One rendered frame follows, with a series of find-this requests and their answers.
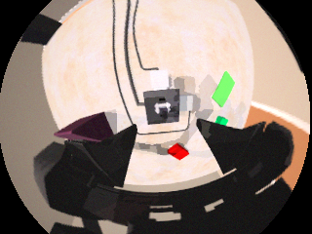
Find green flat rectangular slab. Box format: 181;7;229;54
212;71;235;106

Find red flat block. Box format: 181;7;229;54
168;143;190;160

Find small green block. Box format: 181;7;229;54
216;116;227;125

